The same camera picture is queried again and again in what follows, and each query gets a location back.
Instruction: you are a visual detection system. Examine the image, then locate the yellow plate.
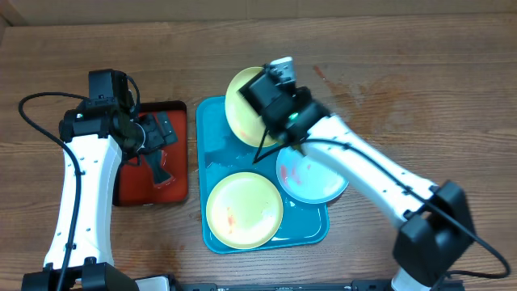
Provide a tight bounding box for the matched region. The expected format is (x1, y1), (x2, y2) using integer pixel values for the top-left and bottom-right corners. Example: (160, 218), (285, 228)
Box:
(225, 67), (266, 148)
(205, 172), (284, 250)

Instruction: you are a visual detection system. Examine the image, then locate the light blue plate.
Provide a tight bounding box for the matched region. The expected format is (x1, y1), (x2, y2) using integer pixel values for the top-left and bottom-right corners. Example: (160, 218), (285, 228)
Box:
(275, 148), (348, 205)

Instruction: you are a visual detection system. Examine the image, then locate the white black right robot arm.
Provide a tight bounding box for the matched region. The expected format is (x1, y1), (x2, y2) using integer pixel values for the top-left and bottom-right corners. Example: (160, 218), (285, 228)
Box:
(255, 87), (475, 290)

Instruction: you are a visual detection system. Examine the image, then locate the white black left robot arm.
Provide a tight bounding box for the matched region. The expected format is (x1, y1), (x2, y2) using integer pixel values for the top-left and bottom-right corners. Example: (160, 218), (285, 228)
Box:
(22, 101), (174, 290)

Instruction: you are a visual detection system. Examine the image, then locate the red tray with black rim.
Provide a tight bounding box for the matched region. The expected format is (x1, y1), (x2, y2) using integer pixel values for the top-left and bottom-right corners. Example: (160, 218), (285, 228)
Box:
(112, 100), (188, 206)

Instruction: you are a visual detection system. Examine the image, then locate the teal plastic tray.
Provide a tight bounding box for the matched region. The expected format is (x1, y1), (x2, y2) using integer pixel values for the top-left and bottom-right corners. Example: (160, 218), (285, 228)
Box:
(196, 96), (330, 255)

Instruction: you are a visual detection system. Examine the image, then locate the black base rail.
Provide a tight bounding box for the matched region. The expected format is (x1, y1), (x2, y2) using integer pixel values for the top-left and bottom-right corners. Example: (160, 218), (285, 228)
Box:
(137, 275), (465, 291)

